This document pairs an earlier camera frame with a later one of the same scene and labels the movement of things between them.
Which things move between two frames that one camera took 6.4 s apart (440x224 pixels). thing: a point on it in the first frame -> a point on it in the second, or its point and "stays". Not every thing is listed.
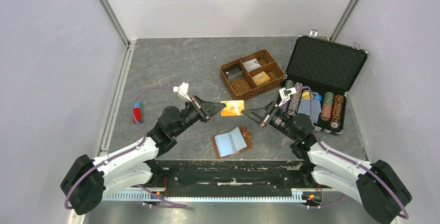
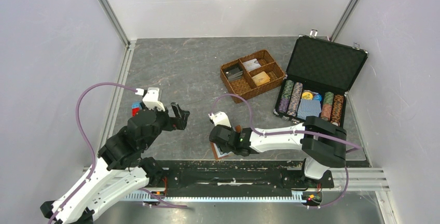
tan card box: x=261 y=78 stays
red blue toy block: x=138 y=112 stays
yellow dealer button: x=305 y=95 stays
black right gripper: x=259 y=115 -> x=223 y=149
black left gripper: x=206 y=108 -> x=181 y=117
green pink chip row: x=327 y=106 stays
